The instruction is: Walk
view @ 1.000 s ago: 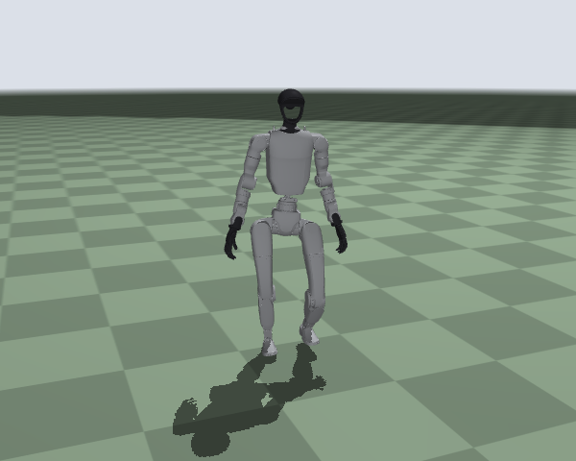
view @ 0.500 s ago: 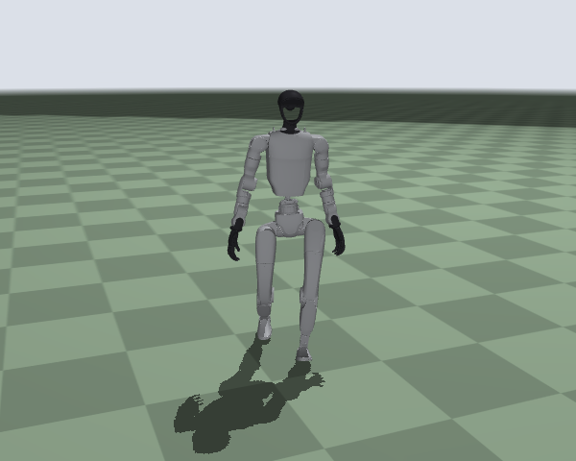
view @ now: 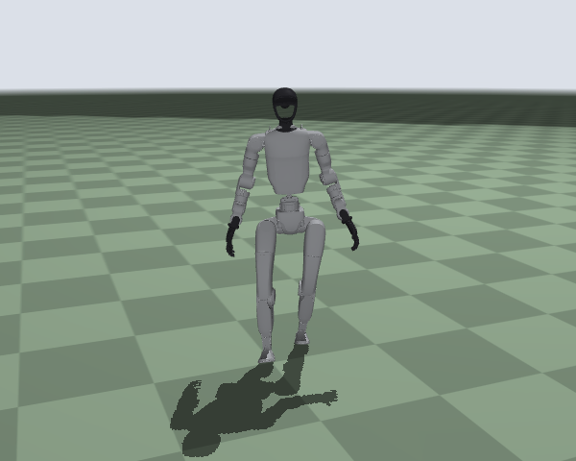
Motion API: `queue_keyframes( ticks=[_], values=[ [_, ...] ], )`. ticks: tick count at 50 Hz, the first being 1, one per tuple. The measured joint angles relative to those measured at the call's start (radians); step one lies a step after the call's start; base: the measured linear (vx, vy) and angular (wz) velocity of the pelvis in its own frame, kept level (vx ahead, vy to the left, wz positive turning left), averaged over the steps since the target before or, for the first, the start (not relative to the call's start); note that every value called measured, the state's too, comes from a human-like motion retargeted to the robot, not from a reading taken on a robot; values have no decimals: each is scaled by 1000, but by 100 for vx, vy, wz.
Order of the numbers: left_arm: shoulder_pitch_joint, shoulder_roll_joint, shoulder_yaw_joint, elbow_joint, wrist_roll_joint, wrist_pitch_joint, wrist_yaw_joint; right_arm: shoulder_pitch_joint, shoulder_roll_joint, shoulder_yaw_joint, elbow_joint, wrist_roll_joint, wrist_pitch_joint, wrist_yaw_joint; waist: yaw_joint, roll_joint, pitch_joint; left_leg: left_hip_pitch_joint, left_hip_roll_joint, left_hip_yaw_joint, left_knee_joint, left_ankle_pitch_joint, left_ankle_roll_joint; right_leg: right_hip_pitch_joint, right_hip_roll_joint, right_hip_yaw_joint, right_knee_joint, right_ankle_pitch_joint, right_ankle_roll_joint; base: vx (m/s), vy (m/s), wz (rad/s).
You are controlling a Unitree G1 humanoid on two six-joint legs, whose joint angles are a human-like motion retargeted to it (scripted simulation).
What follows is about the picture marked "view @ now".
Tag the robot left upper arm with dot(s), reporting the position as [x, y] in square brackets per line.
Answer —
[318, 141]

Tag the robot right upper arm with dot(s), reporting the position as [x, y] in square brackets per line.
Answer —
[255, 144]

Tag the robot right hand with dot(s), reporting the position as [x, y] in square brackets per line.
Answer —
[232, 227]

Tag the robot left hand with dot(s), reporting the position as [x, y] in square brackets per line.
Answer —
[346, 219]

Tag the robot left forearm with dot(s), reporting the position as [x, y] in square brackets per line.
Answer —
[337, 198]

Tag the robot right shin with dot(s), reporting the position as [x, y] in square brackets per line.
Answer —
[265, 321]

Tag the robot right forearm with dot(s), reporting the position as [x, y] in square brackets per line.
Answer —
[240, 202]

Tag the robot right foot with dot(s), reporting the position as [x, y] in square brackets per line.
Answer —
[266, 356]

